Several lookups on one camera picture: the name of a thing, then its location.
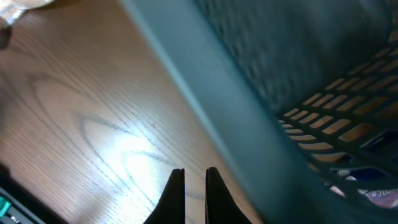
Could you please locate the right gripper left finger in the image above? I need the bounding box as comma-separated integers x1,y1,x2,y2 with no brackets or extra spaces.
144,169,185,224

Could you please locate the Kleenex tissue multipack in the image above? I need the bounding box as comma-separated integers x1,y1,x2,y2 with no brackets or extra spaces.
333,168,397,210

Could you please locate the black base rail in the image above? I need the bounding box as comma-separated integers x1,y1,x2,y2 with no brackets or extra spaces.
1,164,67,224

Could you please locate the grey plastic basket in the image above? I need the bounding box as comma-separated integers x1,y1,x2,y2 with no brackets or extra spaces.
122,0,397,223

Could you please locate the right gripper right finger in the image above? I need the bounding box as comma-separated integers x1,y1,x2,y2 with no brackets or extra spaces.
205,167,251,224

